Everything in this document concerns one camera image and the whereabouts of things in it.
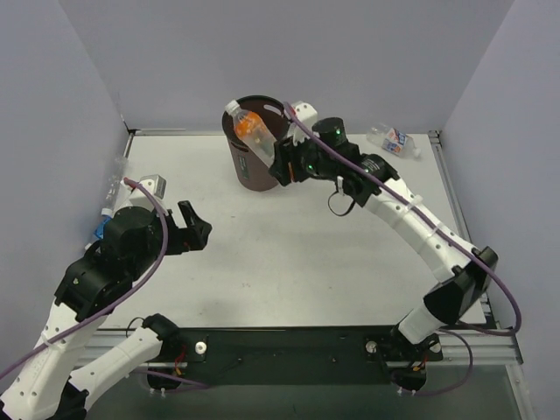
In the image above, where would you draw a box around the blue label plastic bottle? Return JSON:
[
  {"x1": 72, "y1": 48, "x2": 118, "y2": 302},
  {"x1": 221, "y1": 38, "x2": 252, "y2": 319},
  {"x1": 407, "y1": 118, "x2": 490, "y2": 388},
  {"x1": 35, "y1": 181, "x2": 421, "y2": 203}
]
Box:
[{"x1": 84, "y1": 218, "x2": 110, "y2": 250}]

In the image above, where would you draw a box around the orange label plastic bottle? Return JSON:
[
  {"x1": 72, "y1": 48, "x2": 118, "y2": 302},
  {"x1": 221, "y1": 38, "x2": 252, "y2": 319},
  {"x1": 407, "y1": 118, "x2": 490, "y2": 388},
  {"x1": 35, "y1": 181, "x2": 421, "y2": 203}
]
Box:
[{"x1": 225, "y1": 100, "x2": 276, "y2": 168}]

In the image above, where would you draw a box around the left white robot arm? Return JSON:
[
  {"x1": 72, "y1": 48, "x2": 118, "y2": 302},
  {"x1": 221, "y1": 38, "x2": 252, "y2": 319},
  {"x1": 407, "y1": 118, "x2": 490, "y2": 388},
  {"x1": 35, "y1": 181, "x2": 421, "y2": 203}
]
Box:
[{"x1": 1, "y1": 201, "x2": 212, "y2": 419}]

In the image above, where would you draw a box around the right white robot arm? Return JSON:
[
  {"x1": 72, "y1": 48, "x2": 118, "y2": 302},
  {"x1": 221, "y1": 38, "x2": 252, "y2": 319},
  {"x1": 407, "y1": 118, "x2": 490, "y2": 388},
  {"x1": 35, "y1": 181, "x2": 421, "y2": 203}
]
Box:
[{"x1": 269, "y1": 117, "x2": 498, "y2": 346}]

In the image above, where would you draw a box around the brown plastic waste bin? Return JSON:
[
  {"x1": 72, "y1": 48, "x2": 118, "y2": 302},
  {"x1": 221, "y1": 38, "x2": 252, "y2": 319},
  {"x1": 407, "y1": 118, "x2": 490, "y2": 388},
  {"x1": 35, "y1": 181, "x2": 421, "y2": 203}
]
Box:
[{"x1": 221, "y1": 95, "x2": 289, "y2": 192}]

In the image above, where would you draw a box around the clear crumpled plastic bottle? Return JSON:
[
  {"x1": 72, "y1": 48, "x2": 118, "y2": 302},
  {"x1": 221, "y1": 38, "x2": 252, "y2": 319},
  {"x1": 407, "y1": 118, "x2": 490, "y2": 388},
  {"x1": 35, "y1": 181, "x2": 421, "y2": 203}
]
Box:
[{"x1": 101, "y1": 156, "x2": 128, "y2": 217}]

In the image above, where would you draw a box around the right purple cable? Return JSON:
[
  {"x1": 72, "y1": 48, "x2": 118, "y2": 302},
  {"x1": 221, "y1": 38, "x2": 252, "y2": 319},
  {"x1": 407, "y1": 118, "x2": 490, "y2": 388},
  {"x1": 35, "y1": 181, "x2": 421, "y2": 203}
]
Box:
[{"x1": 282, "y1": 101, "x2": 524, "y2": 397}]

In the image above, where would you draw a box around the purple cable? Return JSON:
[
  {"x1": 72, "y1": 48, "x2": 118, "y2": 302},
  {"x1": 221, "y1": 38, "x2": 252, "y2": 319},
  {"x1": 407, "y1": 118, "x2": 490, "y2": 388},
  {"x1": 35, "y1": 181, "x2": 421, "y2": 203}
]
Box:
[
  {"x1": 282, "y1": 101, "x2": 524, "y2": 397},
  {"x1": 0, "y1": 177, "x2": 170, "y2": 377}
]

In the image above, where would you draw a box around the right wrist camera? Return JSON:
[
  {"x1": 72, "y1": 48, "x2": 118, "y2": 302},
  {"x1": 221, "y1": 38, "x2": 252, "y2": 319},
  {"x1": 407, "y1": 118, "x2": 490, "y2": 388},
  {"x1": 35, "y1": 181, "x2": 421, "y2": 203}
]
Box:
[{"x1": 290, "y1": 101, "x2": 318, "y2": 129}]

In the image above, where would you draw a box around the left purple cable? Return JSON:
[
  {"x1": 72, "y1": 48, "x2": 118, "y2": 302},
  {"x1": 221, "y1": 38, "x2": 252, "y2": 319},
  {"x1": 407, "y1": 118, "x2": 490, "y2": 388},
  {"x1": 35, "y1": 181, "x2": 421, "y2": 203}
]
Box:
[{"x1": 0, "y1": 177, "x2": 170, "y2": 377}]

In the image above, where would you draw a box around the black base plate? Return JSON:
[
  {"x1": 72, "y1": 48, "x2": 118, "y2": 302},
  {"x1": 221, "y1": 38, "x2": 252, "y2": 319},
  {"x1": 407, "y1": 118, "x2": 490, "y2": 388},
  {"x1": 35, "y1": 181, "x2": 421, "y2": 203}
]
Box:
[{"x1": 148, "y1": 325, "x2": 443, "y2": 387}]

